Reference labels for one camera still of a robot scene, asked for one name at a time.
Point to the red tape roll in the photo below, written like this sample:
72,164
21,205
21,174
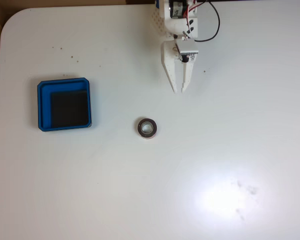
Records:
153,132

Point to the blue square box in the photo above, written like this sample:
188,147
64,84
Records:
43,107

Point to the black foam pad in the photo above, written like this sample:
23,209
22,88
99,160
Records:
70,108

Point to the white square camera box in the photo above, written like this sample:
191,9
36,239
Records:
187,47

